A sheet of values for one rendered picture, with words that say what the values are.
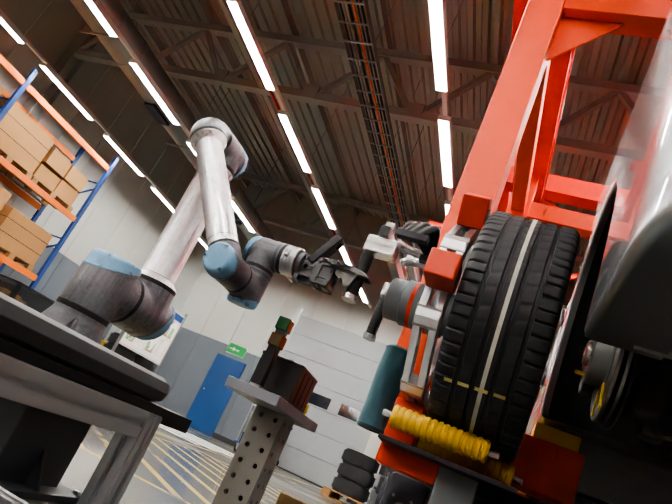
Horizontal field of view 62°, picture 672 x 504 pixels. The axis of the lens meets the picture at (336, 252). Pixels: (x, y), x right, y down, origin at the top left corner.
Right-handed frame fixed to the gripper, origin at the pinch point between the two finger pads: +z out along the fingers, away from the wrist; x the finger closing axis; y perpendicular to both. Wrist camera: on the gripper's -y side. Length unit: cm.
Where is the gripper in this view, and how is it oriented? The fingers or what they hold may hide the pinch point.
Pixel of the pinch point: (366, 277)
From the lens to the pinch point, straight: 155.4
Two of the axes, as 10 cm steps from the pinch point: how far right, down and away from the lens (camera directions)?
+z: 9.0, 2.7, -3.5
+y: -3.9, 8.5, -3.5
